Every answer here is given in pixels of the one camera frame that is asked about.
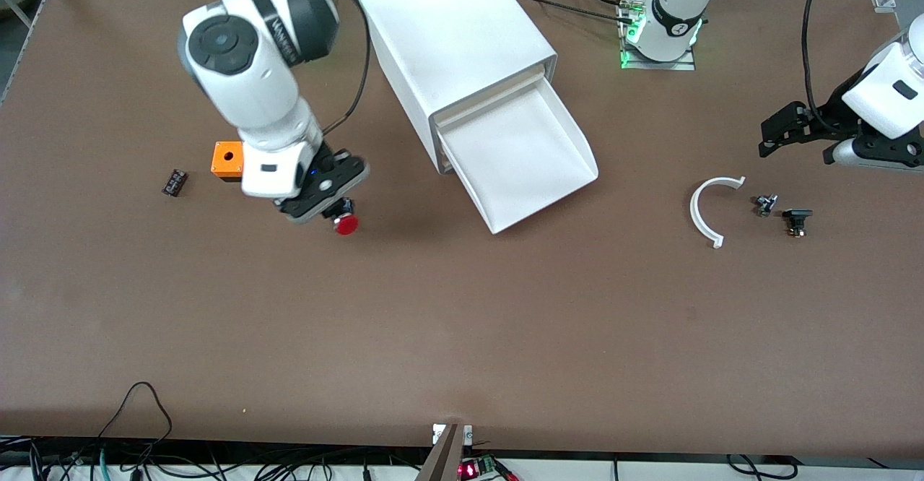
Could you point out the white plastic drawer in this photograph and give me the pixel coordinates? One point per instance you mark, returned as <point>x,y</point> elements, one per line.
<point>520,156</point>

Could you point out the white semicircular plastic clamp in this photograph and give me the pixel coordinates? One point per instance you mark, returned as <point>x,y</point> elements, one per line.
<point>696,210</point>

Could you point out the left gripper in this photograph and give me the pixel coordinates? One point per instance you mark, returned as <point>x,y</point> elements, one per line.
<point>831,114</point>

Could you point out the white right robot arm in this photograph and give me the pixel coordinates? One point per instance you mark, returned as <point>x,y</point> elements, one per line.
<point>245,69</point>

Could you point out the black switch contact block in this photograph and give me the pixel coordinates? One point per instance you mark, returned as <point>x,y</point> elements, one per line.
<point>797,215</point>

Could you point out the brown camera mount beam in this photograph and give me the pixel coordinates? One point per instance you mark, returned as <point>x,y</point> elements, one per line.
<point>444,459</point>

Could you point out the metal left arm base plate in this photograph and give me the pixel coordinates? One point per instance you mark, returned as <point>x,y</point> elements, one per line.
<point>664,66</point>

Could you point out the red push button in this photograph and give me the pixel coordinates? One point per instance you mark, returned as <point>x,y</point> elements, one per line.
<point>346,225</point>

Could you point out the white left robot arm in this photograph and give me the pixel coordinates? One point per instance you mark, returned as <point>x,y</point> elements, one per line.
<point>671,11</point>

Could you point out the orange button enclosure box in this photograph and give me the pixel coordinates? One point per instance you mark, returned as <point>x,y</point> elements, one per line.
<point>227,159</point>

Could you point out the white drawer cabinet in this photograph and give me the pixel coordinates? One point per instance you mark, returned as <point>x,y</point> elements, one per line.
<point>447,33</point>

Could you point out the small metal fitting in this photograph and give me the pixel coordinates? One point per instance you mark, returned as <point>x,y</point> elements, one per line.
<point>765,205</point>

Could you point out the small black terminal block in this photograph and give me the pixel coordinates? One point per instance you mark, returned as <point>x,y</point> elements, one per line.
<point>175,183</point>

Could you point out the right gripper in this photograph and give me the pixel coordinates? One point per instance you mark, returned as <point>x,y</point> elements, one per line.
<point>339,210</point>

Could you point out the circuit board with red display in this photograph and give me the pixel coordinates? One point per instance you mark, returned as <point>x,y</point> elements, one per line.
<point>473,469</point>

